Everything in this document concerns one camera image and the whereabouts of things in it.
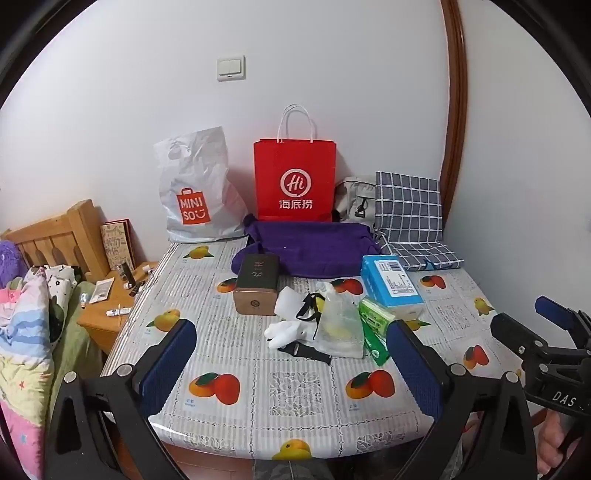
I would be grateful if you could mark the blue tissue pack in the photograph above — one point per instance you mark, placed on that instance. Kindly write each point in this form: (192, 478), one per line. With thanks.
(383, 286)

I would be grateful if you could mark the purple fabric storage tray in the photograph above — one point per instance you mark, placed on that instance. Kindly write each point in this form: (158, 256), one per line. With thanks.
(314, 249)

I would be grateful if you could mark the person's right hand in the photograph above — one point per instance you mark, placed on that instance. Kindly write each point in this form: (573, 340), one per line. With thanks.
(549, 438)

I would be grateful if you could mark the green bed sheet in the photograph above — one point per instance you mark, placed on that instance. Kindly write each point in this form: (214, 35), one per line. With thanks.
(74, 350)

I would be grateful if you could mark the white sachet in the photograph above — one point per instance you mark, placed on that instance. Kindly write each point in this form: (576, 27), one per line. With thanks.
(100, 290)

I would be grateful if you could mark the wooden bed headboard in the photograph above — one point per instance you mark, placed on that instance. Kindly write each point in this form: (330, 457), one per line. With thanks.
(69, 230)

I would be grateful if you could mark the grey backpack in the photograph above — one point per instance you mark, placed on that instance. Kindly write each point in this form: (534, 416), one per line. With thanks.
(351, 198)

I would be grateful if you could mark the white wall light switch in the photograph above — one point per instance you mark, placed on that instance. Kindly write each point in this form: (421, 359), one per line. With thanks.
(231, 68)

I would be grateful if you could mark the red paper bag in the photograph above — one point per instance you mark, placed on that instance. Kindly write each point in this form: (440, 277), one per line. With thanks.
(295, 161)

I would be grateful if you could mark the small white tube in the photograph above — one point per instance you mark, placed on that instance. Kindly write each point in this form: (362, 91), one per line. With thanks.
(116, 312)

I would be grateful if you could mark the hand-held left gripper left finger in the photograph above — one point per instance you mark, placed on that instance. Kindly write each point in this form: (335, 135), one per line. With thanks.
(171, 357)

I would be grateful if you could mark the colourful pastel blanket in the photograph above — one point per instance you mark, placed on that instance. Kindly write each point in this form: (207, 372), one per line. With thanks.
(23, 350)

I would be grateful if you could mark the fruit print tablecloth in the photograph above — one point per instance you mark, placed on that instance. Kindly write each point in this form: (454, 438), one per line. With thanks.
(258, 350)

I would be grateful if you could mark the person's pants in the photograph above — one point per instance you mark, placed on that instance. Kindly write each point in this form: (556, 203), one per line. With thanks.
(291, 470)

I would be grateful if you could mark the light green tissue packet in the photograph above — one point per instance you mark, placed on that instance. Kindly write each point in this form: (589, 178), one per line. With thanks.
(376, 314)

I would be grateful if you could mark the white plastic shopping bag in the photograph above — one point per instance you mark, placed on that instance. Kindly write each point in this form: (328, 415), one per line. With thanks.
(198, 184)

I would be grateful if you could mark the brown wooden door frame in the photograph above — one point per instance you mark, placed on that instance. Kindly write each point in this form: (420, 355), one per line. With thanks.
(455, 92)

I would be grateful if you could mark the dark green wipe packet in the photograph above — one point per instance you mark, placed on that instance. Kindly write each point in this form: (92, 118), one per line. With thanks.
(376, 348)

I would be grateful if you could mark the dark box with tan end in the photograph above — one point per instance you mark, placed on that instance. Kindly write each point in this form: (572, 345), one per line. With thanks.
(256, 277)

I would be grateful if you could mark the patterned book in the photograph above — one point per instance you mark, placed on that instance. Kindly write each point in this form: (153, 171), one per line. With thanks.
(117, 244)

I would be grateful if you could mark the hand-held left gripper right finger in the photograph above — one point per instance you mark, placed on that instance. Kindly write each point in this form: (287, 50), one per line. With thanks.
(411, 364)

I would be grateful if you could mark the clear plastic bag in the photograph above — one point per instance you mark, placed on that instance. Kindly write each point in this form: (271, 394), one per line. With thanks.
(341, 323)

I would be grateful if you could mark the grey plaid cushion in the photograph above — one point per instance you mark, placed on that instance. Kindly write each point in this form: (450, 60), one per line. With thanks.
(406, 207)

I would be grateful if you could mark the wooden nightstand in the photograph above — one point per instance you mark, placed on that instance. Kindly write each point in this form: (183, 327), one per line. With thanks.
(99, 323)

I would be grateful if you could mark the white cloth with black flowers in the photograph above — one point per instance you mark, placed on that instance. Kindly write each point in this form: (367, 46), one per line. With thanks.
(62, 281)

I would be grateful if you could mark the black cosmetic bottle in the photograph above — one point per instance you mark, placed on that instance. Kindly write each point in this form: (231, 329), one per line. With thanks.
(124, 274)

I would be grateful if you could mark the white charger block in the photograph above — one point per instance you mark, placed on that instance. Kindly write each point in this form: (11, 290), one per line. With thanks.
(291, 302)

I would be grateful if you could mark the purple plush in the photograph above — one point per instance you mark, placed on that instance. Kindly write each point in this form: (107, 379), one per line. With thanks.
(11, 263)

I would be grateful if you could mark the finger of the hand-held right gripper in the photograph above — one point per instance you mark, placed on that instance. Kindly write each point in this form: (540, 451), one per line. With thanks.
(556, 313)
(512, 330)

